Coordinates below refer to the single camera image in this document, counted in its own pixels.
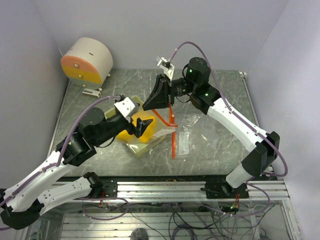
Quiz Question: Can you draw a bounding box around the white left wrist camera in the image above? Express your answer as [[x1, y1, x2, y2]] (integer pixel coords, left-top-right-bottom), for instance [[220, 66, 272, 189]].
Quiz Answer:
[[114, 97, 139, 118]]

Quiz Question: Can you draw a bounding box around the yellow lemon toy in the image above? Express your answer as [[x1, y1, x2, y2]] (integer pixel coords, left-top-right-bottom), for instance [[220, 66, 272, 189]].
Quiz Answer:
[[116, 111, 158, 144]]

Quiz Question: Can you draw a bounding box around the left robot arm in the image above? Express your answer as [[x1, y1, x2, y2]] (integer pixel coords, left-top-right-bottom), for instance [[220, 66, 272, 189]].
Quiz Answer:
[[0, 107, 154, 230]]

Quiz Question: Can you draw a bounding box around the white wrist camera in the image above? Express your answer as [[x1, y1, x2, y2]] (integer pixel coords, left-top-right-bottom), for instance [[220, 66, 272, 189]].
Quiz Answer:
[[156, 56, 175, 81], [114, 97, 139, 118]]

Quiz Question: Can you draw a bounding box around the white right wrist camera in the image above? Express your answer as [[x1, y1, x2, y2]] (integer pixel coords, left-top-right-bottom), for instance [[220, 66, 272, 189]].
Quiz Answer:
[[156, 56, 175, 81]]

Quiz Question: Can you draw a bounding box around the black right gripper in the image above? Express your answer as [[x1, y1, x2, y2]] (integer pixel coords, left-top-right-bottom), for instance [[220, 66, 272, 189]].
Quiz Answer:
[[142, 73, 197, 110]]

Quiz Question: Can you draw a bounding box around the clear zip bag red zipper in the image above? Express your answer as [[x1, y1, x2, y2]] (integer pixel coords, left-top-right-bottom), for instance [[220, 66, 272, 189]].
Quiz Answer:
[[116, 107, 177, 156]]

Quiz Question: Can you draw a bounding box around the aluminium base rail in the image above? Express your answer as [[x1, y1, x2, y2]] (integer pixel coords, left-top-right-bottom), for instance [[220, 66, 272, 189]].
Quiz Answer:
[[29, 174, 291, 203]]

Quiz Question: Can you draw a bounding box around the small white clip block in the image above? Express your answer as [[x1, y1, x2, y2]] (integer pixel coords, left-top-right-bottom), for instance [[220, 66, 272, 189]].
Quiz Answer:
[[82, 88, 101, 99]]

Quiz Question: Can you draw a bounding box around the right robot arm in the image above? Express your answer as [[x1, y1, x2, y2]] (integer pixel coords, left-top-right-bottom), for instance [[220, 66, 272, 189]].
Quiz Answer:
[[142, 57, 280, 198]]

